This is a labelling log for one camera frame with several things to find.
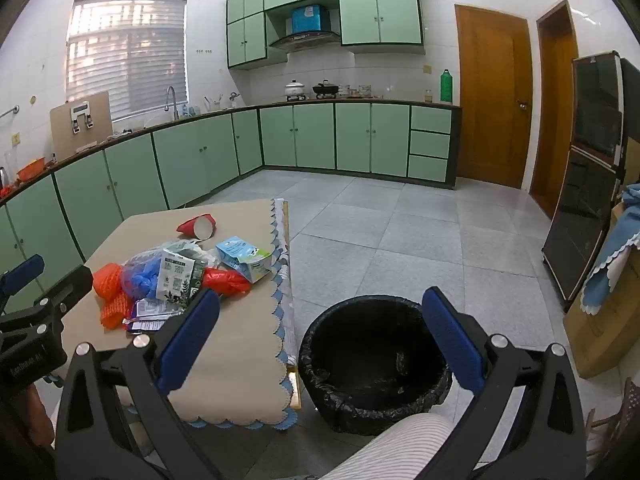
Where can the utensil holder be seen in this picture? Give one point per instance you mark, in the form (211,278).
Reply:
(212,103)

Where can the green and white carton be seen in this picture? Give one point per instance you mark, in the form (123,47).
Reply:
(175,275)

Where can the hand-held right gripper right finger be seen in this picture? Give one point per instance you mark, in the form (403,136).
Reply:
(452,340)

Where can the glass dishes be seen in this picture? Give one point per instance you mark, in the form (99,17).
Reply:
(357,91)

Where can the blue plastic bag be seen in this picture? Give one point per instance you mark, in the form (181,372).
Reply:
(145,272)

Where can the purple foil wrapper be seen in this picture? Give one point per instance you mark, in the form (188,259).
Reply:
(142,324)

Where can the blue milk carton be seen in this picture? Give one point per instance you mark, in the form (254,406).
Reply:
(245,255)

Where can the wooden door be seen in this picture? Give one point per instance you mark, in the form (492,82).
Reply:
(492,95)
(552,110)

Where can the wooden cutting board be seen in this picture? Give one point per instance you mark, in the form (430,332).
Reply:
(80,132)

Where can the black glass cabinet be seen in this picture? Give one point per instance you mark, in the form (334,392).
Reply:
(585,175)

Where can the window blinds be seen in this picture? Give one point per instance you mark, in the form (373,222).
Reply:
(127,55)

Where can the person's striped trouser leg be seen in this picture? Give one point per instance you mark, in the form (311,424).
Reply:
(400,445)

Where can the person's left forearm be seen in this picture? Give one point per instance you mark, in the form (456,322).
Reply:
(39,412)

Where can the table with beige scalloped cloth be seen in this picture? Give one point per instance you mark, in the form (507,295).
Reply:
(235,350)

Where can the green base cabinets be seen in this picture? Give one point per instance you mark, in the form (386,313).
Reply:
(315,135)

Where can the blue box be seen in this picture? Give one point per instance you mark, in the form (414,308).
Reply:
(306,17)

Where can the green bottle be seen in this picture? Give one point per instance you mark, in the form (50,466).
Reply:
(446,85)

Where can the white cooking pot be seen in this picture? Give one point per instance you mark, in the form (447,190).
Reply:
(295,88)

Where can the metal faucet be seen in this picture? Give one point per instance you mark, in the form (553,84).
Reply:
(172,102)

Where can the wall towel rail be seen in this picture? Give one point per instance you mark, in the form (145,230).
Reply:
(7,111)

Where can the cardboard box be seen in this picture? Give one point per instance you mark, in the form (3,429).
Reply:
(605,325)

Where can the red paper cup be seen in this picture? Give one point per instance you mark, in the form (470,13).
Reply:
(197,225)

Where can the green wall cabinets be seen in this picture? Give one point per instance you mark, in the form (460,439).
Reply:
(375,5)

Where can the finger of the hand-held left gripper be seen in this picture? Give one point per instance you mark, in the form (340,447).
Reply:
(67,290)
(22,270)

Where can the blue cloth with white trim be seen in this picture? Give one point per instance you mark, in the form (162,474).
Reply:
(615,255)

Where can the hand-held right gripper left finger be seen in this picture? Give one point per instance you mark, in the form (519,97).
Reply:
(187,340)

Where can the range hood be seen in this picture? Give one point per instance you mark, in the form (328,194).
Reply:
(305,40)

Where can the bin with black liner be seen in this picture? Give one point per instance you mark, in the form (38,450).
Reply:
(370,350)

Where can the black wok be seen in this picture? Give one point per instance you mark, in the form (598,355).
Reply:
(326,89)

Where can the orange basket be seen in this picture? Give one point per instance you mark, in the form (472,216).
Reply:
(32,168)

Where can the orange mesh net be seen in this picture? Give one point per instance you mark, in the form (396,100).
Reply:
(112,290)

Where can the red plastic bag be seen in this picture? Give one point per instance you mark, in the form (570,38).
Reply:
(227,280)

